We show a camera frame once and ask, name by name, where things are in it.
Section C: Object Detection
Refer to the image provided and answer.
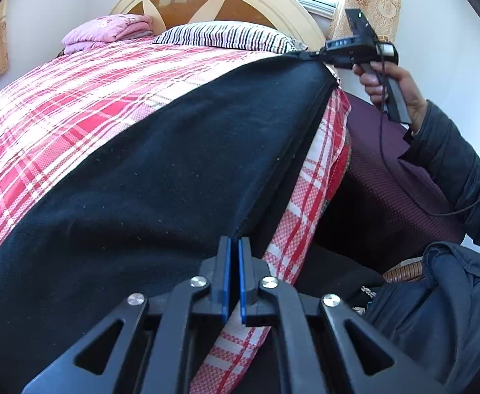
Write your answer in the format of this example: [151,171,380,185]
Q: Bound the dark purple mattress side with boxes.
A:
[314,94,470,280]

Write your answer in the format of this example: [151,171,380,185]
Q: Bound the person's right hand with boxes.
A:
[354,62,429,134]

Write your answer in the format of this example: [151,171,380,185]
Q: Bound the pink folded blanket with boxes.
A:
[61,13,154,55]

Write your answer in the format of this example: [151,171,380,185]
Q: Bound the wooden bed headboard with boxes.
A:
[109,0,326,50]

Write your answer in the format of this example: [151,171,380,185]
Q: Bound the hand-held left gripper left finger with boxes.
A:
[22,236,232,394]

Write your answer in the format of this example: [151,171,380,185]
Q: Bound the striped pillow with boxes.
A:
[152,22,308,54]

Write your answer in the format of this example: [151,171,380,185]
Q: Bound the dark cloth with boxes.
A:
[293,250,388,317]

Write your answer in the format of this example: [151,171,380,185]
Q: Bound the person's right forearm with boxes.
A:
[400,98,480,251]

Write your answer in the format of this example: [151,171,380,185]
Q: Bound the black pants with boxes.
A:
[0,51,339,394]

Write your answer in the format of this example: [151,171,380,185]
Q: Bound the red plaid bed sheet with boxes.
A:
[0,35,352,394]

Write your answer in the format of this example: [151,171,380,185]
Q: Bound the person's dark jacket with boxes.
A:
[363,241,480,394]

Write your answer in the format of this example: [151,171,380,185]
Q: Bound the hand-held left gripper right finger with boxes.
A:
[238,236,449,394]

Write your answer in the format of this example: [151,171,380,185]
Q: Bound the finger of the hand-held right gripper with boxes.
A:
[285,47,328,60]

